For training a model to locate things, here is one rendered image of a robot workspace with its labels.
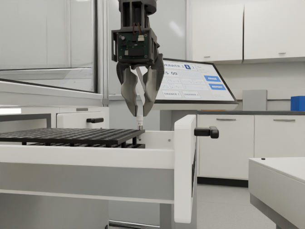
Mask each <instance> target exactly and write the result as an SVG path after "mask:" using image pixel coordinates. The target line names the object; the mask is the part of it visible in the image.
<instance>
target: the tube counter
mask: <svg viewBox="0 0 305 229"><path fill-rule="evenodd" d="M170 73H171V75H172V76H176V77H190V78H202V77H201V75H200V73H199V72H188V71H176V70H170Z"/></svg>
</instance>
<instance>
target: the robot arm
mask: <svg viewBox="0 0 305 229"><path fill-rule="evenodd" d="M118 5H119V11H120V12H121V29H119V30H111V51H112V61H114V62H117V60H118V63H117V66H116V72H117V76H118V79H119V81H120V83H121V95H122V97H123V98H124V99H125V102H126V104H127V107H128V109H129V110H130V112H131V113H132V115H133V116H134V117H136V116H137V112H138V105H137V103H136V97H137V94H136V90H135V88H136V85H137V83H138V76H137V75H135V74H134V73H133V72H131V69H132V70H135V69H136V67H143V66H145V67H146V68H147V70H148V71H147V72H146V73H145V74H144V75H143V82H144V84H145V87H146V89H145V93H144V97H145V103H144V105H143V116H144V117H146V116H147V115H148V113H149V112H150V110H151V109H152V107H153V104H154V102H155V99H156V97H157V94H158V91H159V89H160V86H161V83H162V80H163V77H164V70H165V69H164V62H163V54H162V53H159V51H158V48H159V47H160V45H159V44H158V43H157V36H156V35H155V33H154V32H153V30H152V28H150V22H149V17H148V16H149V15H152V14H154V13H155V12H156V11H157V0H118ZM113 41H115V54H114V44H113ZM130 66H131V67H130ZM130 68H131V69H130Z"/></svg>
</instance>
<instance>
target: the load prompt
mask: <svg viewBox="0 0 305 229"><path fill-rule="evenodd" d="M164 68H165V69H177V70H193V71H198V70H197V68H196V66H195V65H193V64H184V63H174V62H164Z"/></svg>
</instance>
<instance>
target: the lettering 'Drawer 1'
mask: <svg viewBox="0 0 305 229"><path fill-rule="evenodd" d="M195 155H196V149H195V154H194V161H193V164H192V193H193V182H194V173H195Z"/></svg>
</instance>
